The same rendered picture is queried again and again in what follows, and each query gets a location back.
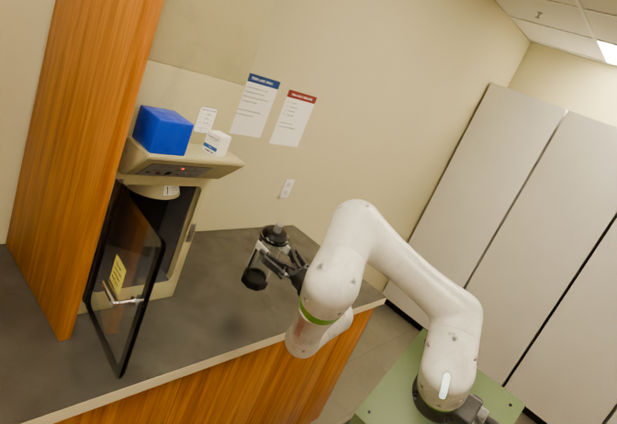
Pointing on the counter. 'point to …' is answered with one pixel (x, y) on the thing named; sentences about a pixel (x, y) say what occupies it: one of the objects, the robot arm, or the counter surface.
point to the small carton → (216, 143)
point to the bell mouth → (156, 191)
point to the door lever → (116, 295)
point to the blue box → (162, 130)
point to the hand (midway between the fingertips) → (271, 245)
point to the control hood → (133, 160)
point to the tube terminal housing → (159, 75)
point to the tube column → (216, 16)
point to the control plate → (173, 170)
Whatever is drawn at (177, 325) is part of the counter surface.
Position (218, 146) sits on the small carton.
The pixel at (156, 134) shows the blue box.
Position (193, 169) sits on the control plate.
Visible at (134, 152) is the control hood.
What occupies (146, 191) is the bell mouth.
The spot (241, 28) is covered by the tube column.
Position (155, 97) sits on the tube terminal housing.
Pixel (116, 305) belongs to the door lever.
